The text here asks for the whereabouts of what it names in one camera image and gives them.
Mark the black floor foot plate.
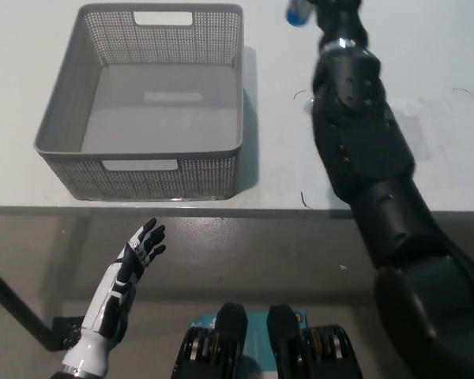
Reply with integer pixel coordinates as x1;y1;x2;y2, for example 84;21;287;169
51;315;85;351

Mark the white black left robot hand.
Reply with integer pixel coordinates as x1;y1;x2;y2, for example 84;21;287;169
60;217;167;377

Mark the grey perforated plastic basket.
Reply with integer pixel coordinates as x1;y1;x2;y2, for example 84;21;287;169
32;3;246;202

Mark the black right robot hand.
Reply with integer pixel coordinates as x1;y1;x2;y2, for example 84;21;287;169
305;0;371;51

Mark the black metal table leg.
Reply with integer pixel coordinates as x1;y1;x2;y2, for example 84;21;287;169
0;257;62;351

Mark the white shampoo tube blue cap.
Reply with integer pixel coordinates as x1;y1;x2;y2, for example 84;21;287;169
285;0;314;28

